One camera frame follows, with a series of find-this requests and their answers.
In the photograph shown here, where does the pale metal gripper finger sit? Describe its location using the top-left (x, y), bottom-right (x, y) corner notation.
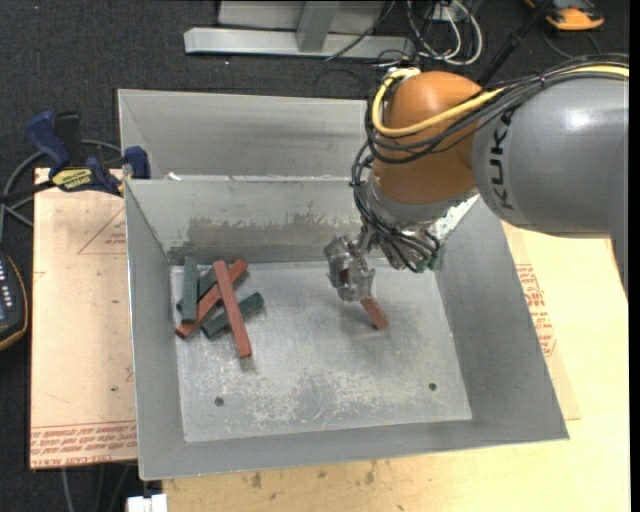
top-left (327, 265), bottom-right (352, 302)
top-left (355, 266), bottom-right (377, 304)

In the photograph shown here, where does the red-brown block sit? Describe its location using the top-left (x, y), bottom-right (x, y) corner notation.
top-left (174, 258), bottom-right (250, 340)
top-left (212, 259), bottom-right (253, 360)
top-left (340, 269), bottom-right (390, 332)

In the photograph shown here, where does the dark green flat block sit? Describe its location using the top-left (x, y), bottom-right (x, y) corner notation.
top-left (200, 292), bottom-right (265, 341)
top-left (180, 255), bottom-right (200, 325)
top-left (175, 267), bottom-right (222, 312)

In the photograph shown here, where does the grey metal bin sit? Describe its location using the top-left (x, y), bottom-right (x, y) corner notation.
top-left (117, 88), bottom-right (571, 482)

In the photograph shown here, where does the brown cardboard board, red print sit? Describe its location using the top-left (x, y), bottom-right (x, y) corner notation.
top-left (29, 167), bottom-right (584, 471)

